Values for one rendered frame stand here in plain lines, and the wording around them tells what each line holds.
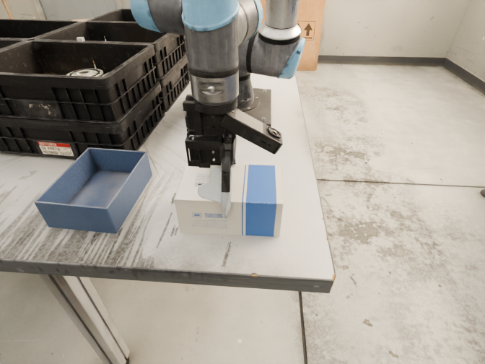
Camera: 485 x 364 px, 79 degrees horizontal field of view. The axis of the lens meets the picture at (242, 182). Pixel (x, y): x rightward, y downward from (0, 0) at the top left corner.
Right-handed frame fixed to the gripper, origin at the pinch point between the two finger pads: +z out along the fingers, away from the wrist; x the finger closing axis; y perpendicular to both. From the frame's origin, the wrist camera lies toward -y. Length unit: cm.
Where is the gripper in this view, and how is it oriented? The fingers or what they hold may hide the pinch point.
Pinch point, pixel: (231, 192)
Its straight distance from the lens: 60.0
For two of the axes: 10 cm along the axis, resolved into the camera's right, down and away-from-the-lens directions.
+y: -10.0, -0.4, 0.5
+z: 0.0, 7.8, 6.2
